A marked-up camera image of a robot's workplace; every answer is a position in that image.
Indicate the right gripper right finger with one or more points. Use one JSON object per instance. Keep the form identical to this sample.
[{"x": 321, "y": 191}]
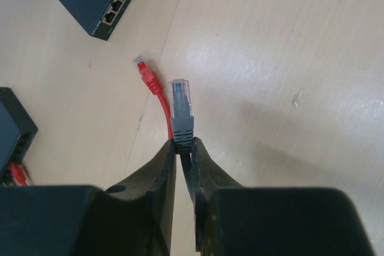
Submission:
[{"x": 231, "y": 219}]

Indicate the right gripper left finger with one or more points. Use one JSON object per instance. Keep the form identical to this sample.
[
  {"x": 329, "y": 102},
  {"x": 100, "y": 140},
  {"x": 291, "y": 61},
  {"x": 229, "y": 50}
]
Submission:
[{"x": 132, "y": 217}]

